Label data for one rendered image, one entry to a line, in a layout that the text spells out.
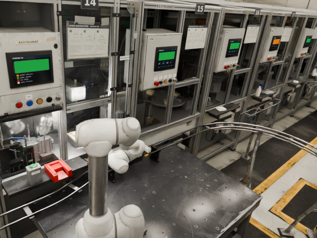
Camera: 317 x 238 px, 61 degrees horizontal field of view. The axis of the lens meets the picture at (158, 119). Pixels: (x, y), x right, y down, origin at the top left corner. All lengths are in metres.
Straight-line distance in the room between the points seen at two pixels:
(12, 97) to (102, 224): 0.88
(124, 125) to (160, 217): 0.91
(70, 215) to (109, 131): 0.88
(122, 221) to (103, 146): 0.51
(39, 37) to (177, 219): 1.47
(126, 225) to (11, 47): 1.16
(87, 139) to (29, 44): 0.68
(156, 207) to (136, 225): 0.47
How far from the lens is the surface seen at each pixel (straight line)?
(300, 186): 4.06
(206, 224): 2.05
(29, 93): 1.78
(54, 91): 1.84
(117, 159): 1.86
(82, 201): 2.11
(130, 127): 1.29
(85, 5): 1.83
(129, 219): 1.63
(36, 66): 1.72
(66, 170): 1.95
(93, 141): 1.31
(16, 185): 1.97
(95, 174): 1.43
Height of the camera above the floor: 2.11
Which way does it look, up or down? 25 degrees down
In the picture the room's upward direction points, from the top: 7 degrees clockwise
